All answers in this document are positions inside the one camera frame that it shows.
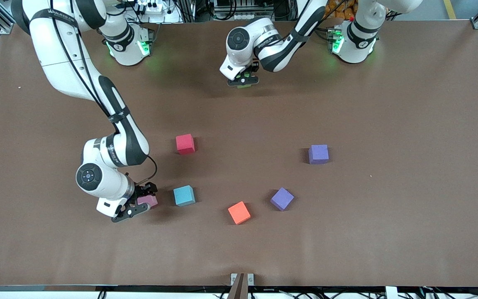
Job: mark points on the pink foam block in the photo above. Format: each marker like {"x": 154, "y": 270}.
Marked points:
{"x": 149, "y": 201}

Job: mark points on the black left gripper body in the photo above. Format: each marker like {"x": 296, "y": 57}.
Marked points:
{"x": 255, "y": 67}

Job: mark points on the orange foam block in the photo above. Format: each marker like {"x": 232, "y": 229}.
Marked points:
{"x": 239, "y": 212}

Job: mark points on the brown tapered post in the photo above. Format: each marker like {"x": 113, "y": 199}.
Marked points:
{"x": 239, "y": 290}

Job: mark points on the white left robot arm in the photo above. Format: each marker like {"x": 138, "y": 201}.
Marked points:
{"x": 280, "y": 54}

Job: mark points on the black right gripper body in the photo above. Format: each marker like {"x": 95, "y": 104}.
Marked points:
{"x": 141, "y": 192}

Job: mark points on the red foam block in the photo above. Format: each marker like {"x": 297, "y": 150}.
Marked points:
{"x": 185, "y": 144}

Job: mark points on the metal bracket with screws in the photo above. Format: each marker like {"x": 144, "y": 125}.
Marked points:
{"x": 233, "y": 277}

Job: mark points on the white table edge rail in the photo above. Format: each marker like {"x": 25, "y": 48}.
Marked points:
{"x": 56, "y": 295}

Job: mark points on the bag of orange items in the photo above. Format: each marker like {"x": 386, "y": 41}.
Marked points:
{"x": 342, "y": 10}

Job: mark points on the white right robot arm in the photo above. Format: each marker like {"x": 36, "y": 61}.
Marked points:
{"x": 64, "y": 62}

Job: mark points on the white power strip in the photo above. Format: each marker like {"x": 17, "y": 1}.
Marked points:
{"x": 152, "y": 6}

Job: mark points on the dark electronics device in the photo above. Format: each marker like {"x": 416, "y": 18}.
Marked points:
{"x": 235, "y": 8}

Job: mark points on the purple foam block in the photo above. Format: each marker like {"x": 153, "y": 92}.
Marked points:
{"x": 282, "y": 199}
{"x": 318, "y": 154}

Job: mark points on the light blue foam block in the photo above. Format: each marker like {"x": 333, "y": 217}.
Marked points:
{"x": 184, "y": 195}

